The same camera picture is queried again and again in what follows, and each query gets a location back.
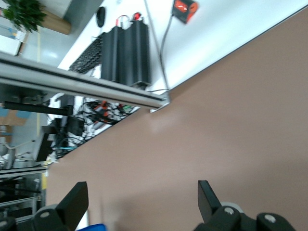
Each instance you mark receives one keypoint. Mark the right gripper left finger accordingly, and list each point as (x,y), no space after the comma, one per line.
(69,207)

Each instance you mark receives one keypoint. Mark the black finned power box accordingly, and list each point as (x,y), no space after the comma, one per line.
(133,53)
(109,55)

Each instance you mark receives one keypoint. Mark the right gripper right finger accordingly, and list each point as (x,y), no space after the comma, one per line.
(211,207)

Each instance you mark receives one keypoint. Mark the blue towel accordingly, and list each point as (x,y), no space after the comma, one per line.
(93,227)

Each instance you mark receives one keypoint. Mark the green potted plant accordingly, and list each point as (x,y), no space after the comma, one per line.
(24,14)

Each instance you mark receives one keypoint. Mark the black keyboard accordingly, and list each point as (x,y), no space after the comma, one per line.
(87,56)

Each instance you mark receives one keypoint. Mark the black computer mouse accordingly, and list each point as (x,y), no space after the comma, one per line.
(100,16)

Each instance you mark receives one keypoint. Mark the aluminium camera mast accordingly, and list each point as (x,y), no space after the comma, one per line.
(84,83)

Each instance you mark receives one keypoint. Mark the brown planter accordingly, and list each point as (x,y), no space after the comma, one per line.
(56,22)

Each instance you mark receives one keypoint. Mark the orange and black device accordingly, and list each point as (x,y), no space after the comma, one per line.
(185,10)

